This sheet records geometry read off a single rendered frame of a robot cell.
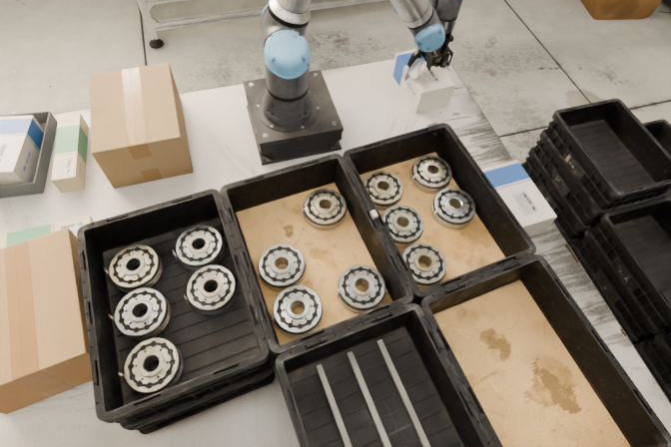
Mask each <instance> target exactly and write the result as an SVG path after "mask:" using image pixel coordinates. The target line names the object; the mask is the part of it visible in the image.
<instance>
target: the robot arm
mask: <svg viewBox="0 0 671 447"><path fill-rule="evenodd" d="M462 1H463V0H390V2H391V3H392V5H393V10H394V12H395V13H397V14H399V15H400V17H401V19H402V20H403V22H404V23H405V25H406V26H407V28H408V29H409V31H410V32H411V34H412V36H413V38H414V42H415V44H416V45H417V47H418V48H417V49H416V50H415V51H414V52H413V53H412V55H411V56H410V58H409V61H408V63H407V66H406V69H405V73H404V77H403V80H404V81H406V80H407V78H408V77H409V76H410V77H412V78H413V79H417V78H418V76H419V71H418V70H419V68H420V66H421V65H422V60H421V59H420V58H421V56H422V57H423V58H424V60H425V62H426V68H427V69H428V71H430V68H431V67H433V66H435V67H440V68H442V69H443V70H444V71H445V68H446V69H447V70H448V71H449V72H450V69H449V65H450V62H451V59H452V56H453V52H452V51H451V50H450V48H449V47H448V44H449V42H453V39H454V37H453V36H452V35H451V33H452V30H453V29H454V25H455V22H456V19H457V16H458V13H459V10H460V7H461V4H462ZM310 2H311V0H270V2H269V3H268V4H267V5H266V7H265V8H264V10H263V13H262V18H261V29H262V33H263V43H264V57H265V63H266V76H267V89H266V92H265V94H264V97H263V102H262V105H263V113H264V115H265V116H266V118H267V119H268V120H269V121H271V122H272V123H274V124H276V125H279V126H283V127H294V126H298V125H301V124H303V123H304V122H306V121H307V120H308V119H309V118H310V117H311V116H312V114H313V112H314V100H313V97H312V95H311V92H310V90H309V72H310V60H311V51H310V47H309V43H308V41H307V40H306V38H305V33H306V30H307V27H308V24H309V22H310V19H311V11H310V9H309V5H310ZM449 55H450V56H451V57H450V60H449V62H448V58H449Z"/></svg>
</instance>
